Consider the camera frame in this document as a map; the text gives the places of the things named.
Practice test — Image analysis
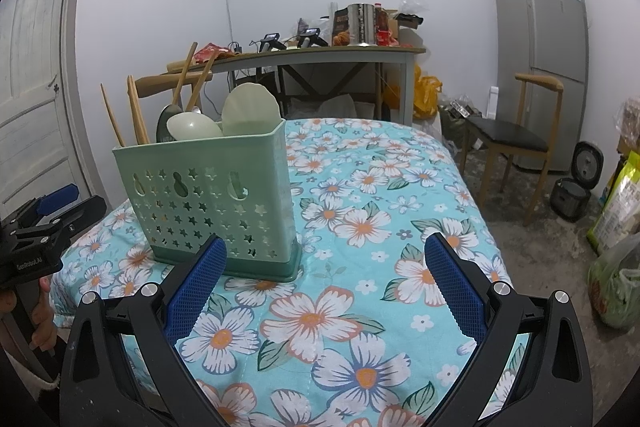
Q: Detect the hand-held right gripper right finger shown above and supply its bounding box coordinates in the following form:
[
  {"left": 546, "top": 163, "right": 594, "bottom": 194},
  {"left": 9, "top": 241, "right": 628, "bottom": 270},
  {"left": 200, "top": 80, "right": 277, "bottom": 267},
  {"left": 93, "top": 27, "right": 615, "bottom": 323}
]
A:
[{"left": 424, "top": 233, "right": 587, "bottom": 427}]

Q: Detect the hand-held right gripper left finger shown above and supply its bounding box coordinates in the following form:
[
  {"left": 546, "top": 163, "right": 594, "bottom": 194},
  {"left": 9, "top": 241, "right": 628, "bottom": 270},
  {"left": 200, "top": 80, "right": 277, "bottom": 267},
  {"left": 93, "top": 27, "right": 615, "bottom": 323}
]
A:
[{"left": 59, "top": 234, "right": 228, "bottom": 427}]

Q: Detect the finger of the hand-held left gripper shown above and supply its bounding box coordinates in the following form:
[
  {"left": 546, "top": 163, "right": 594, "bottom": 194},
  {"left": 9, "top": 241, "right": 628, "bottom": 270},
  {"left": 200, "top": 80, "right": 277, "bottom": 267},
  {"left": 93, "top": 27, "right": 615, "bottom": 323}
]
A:
[
  {"left": 7, "top": 184, "right": 81, "bottom": 228},
  {"left": 10, "top": 196, "right": 108, "bottom": 250}
]

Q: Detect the wooden chopstick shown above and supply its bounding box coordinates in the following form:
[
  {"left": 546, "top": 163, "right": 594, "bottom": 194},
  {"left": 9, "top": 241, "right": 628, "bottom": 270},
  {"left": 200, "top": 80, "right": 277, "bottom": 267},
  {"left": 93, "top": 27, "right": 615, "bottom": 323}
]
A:
[
  {"left": 186, "top": 49, "right": 219, "bottom": 112},
  {"left": 100, "top": 83, "right": 126, "bottom": 148},
  {"left": 172, "top": 42, "right": 198, "bottom": 108},
  {"left": 126, "top": 76, "right": 143, "bottom": 145},
  {"left": 131, "top": 77, "right": 151, "bottom": 144}
]

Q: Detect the green perforated utensil holder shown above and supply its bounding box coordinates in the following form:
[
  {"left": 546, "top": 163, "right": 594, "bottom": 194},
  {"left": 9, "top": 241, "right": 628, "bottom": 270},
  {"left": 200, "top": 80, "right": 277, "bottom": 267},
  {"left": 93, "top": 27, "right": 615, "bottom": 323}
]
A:
[{"left": 112, "top": 119, "right": 303, "bottom": 283}]

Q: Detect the cream plastic spoon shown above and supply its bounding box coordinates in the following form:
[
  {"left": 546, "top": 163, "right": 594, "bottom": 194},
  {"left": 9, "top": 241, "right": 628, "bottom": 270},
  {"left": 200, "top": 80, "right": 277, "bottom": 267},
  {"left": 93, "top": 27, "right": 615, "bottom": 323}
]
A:
[
  {"left": 221, "top": 84, "right": 282, "bottom": 138},
  {"left": 166, "top": 113, "right": 224, "bottom": 140}
]

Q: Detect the person's left hand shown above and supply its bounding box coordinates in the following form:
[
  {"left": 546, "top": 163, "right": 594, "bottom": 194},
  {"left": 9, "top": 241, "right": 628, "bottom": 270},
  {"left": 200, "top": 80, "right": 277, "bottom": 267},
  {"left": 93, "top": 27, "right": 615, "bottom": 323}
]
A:
[{"left": 27, "top": 277, "right": 59, "bottom": 354}]

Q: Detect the white panelled door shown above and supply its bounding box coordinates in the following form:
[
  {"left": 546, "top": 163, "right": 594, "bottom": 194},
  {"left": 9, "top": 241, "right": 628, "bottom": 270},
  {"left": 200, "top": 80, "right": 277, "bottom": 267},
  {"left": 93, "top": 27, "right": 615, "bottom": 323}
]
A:
[{"left": 0, "top": 0, "right": 96, "bottom": 208}]

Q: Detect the blue floral cloth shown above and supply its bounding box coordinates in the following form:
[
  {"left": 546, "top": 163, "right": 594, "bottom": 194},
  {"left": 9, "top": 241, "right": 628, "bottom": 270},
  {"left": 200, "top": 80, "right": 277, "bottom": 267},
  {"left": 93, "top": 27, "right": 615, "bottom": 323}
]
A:
[{"left": 47, "top": 117, "right": 531, "bottom": 427}]

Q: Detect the green plastic bag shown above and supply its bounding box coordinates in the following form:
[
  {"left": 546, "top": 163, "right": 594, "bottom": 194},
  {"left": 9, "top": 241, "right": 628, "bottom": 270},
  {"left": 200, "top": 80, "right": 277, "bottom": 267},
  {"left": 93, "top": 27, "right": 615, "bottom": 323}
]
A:
[{"left": 587, "top": 234, "right": 640, "bottom": 330}]

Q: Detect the yellow green sack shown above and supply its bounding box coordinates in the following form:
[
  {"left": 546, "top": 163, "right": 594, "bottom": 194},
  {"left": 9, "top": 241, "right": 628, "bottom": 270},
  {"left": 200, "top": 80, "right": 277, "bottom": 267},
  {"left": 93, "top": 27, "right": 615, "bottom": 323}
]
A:
[{"left": 586, "top": 152, "right": 640, "bottom": 254}]

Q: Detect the yellow plastic bag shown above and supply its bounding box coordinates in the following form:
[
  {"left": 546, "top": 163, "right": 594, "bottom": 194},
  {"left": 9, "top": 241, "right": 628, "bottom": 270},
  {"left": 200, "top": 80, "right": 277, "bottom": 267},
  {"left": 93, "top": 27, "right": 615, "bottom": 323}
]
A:
[{"left": 412, "top": 74, "right": 444, "bottom": 118}]

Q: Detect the red bag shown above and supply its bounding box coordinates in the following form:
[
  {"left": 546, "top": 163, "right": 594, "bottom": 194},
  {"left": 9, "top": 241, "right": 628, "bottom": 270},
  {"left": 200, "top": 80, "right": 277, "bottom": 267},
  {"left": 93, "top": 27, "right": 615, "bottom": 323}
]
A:
[{"left": 192, "top": 43, "right": 233, "bottom": 62}]

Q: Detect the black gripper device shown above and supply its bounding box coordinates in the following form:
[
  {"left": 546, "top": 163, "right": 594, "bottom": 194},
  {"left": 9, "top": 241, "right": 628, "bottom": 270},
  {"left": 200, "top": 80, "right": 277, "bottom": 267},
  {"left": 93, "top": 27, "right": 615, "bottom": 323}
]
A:
[
  {"left": 295, "top": 27, "right": 328, "bottom": 48},
  {"left": 252, "top": 33, "right": 288, "bottom": 52}
]

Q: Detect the grey table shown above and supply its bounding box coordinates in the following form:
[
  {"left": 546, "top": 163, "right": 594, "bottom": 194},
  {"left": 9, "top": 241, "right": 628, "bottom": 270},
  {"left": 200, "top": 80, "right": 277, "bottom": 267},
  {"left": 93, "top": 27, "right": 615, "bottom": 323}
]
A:
[{"left": 160, "top": 45, "right": 427, "bottom": 128}]

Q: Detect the silver refrigerator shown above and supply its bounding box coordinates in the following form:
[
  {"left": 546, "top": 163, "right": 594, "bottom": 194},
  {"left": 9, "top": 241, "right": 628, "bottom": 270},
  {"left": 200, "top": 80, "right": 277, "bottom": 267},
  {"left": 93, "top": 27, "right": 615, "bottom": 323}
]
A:
[{"left": 492, "top": 0, "right": 592, "bottom": 172}]

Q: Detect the red bottle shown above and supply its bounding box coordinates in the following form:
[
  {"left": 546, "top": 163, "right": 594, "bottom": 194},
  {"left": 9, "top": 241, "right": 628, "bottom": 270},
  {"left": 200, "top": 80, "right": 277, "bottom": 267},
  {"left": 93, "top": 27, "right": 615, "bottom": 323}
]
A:
[{"left": 375, "top": 4, "right": 391, "bottom": 45}]

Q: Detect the metal pot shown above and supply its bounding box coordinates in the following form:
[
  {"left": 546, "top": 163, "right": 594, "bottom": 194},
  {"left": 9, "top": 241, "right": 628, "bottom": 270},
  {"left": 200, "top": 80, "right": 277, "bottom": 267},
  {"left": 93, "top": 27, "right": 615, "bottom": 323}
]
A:
[{"left": 347, "top": 3, "right": 377, "bottom": 46}]

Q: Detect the dark bread box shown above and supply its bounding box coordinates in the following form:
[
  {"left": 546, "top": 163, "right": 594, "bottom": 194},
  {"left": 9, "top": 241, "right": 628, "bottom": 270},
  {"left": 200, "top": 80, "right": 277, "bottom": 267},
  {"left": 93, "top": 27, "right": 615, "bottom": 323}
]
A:
[{"left": 332, "top": 7, "right": 351, "bottom": 48}]

